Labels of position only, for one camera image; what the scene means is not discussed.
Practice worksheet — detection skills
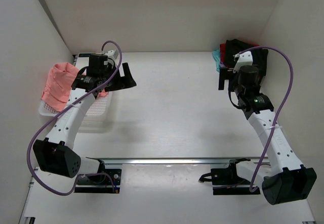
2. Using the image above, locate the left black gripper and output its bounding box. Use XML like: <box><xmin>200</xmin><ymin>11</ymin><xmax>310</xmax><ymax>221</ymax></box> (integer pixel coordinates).
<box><xmin>103</xmin><ymin>60</ymin><xmax>137</xmax><ymax>89</ymax></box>

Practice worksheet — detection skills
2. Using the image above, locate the pink t shirt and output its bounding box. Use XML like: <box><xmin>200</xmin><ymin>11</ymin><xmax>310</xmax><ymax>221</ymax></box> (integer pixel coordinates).
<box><xmin>41</xmin><ymin>62</ymin><xmax>78</xmax><ymax>112</ymax></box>

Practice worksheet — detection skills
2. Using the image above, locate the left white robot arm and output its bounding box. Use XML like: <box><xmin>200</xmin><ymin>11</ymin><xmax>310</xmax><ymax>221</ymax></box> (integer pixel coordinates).
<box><xmin>32</xmin><ymin>50</ymin><xmax>136</xmax><ymax>183</ymax></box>

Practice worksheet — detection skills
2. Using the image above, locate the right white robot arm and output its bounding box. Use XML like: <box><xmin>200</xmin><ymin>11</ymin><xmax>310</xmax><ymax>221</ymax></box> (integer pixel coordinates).
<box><xmin>218</xmin><ymin>65</ymin><xmax>317</xmax><ymax>205</ymax></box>

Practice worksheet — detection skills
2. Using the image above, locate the teal folded t shirt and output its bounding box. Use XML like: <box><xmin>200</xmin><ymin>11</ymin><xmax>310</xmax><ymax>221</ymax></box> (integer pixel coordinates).
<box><xmin>212</xmin><ymin>49</ymin><xmax>224</xmax><ymax>72</ymax></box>

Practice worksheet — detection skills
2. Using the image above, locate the red folded t shirt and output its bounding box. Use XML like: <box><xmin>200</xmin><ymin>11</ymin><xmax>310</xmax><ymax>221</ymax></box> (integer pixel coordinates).
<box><xmin>220</xmin><ymin>43</ymin><xmax>226</xmax><ymax>63</ymax></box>

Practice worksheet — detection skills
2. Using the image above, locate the black folded t shirt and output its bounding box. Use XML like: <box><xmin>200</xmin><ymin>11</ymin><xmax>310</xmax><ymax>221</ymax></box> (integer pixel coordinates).
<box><xmin>224</xmin><ymin>39</ymin><xmax>268</xmax><ymax>83</ymax></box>

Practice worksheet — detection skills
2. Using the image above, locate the white plastic basket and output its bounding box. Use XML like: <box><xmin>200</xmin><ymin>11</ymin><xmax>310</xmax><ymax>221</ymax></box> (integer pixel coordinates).
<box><xmin>38</xmin><ymin>93</ymin><xmax>112</xmax><ymax>133</ymax></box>

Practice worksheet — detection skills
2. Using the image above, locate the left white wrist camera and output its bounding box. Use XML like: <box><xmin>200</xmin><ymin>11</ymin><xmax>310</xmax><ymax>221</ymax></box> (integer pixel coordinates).
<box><xmin>96</xmin><ymin>50</ymin><xmax>119</xmax><ymax>61</ymax></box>

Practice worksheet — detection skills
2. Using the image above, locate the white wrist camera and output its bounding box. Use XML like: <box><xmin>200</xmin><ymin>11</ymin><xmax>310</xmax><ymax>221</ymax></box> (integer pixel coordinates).
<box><xmin>233</xmin><ymin>51</ymin><xmax>253</xmax><ymax>73</ymax></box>
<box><xmin>96</xmin><ymin>50</ymin><xmax>119</xmax><ymax>61</ymax></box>

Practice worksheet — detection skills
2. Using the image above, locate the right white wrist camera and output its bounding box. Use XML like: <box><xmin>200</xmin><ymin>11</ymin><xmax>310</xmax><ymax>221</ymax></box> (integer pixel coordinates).
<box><xmin>233</xmin><ymin>51</ymin><xmax>253</xmax><ymax>73</ymax></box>

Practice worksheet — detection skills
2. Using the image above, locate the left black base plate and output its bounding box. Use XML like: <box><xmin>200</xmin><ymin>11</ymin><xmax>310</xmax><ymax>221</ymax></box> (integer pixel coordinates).
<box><xmin>74</xmin><ymin>163</ymin><xmax>122</xmax><ymax>194</ymax></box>

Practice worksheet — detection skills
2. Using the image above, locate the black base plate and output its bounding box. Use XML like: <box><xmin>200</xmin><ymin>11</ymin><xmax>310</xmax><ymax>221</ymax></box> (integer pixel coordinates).
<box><xmin>198</xmin><ymin>158</ymin><xmax>261</xmax><ymax>196</ymax></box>
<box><xmin>74</xmin><ymin>163</ymin><xmax>122</xmax><ymax>194</ymax></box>

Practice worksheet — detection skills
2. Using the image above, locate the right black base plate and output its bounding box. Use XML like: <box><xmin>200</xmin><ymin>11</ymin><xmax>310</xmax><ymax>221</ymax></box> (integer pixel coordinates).
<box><xmin>198</xmin><ymin>158</ymin><xmax>261</xmax><ymax>196</ymax></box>

